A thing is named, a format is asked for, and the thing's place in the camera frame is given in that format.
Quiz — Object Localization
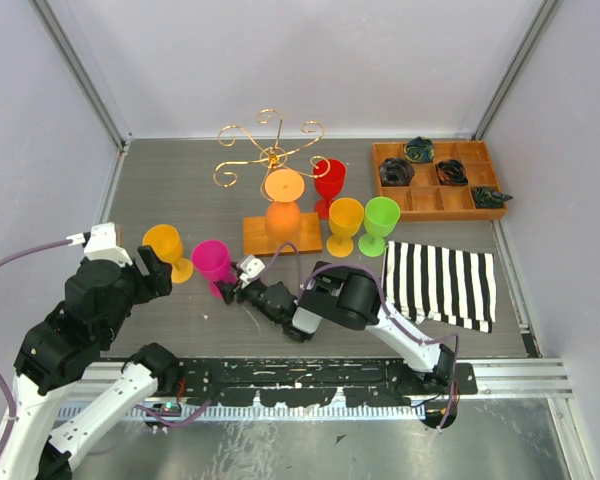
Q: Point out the magenta plastic wine glass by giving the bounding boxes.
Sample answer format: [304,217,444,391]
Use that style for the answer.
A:
[191,239,236,298]

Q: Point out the orange plastic wine glass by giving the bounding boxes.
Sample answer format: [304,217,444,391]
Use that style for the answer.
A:
[265,169,305,242]

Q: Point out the yellow wine glass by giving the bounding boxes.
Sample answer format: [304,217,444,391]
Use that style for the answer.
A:
[326,197,364,258]
[142,224,194,284]

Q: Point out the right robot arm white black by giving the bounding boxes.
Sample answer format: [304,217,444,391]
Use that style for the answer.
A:
[213,256,456,394]

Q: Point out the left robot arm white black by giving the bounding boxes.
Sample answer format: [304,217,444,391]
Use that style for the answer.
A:
[0,246,180,479]

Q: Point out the red plastic wine glass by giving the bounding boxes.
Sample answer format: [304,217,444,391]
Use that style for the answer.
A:
[313,158,347,220]

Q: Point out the green plastic wine glass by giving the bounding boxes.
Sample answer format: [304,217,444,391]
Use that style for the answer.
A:
[358,196,401,257]

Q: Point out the black white striped cloth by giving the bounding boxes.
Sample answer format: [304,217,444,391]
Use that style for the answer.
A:
[382,241,497,334]

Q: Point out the dark rolled tie left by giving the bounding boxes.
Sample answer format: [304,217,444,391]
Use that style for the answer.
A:
[379,157,415,187]

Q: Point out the dark rolled tie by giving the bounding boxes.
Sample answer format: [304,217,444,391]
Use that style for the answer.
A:
[471,186,513,209]
[379,157,415,187]
[404,136,435,164]
[436,159,469,186]

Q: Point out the wooden compartment tray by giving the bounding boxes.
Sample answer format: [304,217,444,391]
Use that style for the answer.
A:
[371,140,508,222]

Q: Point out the dark rolled tie top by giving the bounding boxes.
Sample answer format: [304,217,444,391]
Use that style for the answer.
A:
[404,136,435,164]

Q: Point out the dark rolled tie middle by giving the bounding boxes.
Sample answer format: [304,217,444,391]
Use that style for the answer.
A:
[436,159,469,186]

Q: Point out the dark rolled tie right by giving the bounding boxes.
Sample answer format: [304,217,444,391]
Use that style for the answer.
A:
[471,186,513,209]

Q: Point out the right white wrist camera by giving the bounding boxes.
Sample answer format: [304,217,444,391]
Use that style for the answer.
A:
[235,255,266,288]

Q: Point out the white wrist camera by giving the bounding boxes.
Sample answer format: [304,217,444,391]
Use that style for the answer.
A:
[67,222,133,266]
[235,255,266,288]

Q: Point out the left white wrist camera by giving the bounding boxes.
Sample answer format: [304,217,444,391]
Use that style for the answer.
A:
[67,222,133,266]

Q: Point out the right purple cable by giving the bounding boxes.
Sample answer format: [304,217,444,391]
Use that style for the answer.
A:
[262,241,461,431]

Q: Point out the purple cable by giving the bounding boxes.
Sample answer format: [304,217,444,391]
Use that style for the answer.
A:
[262,241,461,431]
[0,238,89,476]

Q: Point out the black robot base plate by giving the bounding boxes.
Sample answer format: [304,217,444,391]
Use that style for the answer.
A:
[122,357,479,409]

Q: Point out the grey slotted cable duct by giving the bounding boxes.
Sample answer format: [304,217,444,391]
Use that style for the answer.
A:
[56,402,426,422]

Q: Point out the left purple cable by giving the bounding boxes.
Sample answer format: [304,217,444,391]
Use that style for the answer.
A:
[0,238,89,476]

